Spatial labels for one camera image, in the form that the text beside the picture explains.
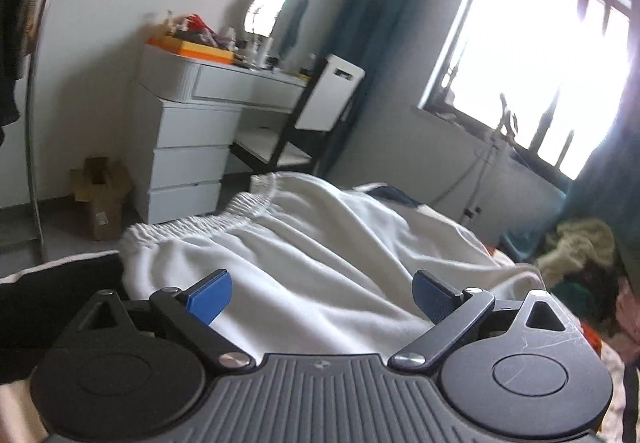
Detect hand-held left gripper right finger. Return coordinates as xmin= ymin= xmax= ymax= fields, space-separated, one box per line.
xmin=389 ymin=270 xmax=584 ymax=375

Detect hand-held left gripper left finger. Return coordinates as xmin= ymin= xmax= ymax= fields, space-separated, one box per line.
xmin=75 ymin=269 xmax=252 ymax=372

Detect white pants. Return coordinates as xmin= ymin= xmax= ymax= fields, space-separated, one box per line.
xmin=120 ymin=171 xmax=546 ymax=356

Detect pile of clothes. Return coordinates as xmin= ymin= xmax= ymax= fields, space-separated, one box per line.
xmin=536 ymin=218 xmax=617 ymax=286

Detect metal clothes rack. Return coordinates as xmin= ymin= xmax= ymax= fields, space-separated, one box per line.
xmin=24 ymin=0 xmax=85 ymax=263

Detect cardboard box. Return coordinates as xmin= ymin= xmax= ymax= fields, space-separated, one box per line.
xmin=69 ymin=157 xmax=133 ymax=242

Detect dark green garment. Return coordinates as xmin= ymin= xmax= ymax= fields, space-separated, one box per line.
xmin=557 ymin=273 xmax=623 ymax=324

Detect metal stand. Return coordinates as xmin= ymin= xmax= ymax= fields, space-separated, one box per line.
xmin=461 ymin=93 xmax=522 ymax=225

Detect white dresser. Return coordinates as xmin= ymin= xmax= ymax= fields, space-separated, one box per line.
xmin=132 ymin=43 xmax=311 ymax=226

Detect striped blanket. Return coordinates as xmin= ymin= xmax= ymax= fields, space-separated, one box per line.
xmin=0 ymin=182 xmax=640 ymax=443

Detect teal curtain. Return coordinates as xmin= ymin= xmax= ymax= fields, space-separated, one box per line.
xmin=500 ymin=113 xmax=640 ymax=269
xmin=319 ymin=0 xmax=458 ymax=178

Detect pink garment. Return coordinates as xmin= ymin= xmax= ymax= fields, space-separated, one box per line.
xmin=612 ymin=280 xmax=640 ymax=354

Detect orange box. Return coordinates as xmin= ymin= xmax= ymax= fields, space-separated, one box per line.
xmin=146 ymin=37 xmax=235 ymax=64

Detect cluster of cosmetics bottles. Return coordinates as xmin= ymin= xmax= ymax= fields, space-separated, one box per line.
xmin=147 ymin=10 xmax=316 ymax=74

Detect dark framed window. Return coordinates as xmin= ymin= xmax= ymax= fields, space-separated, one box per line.
xmin=416 ymin=0 xmax=637 ymax=182

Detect vanity mirror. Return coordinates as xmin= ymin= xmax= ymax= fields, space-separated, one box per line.
xmin=243 ymin=0 xmax=310 ymax=61

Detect white chair with black frame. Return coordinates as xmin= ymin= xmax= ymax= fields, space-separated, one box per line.
xmin=230 ymin=54 xmax=366 ymax=174

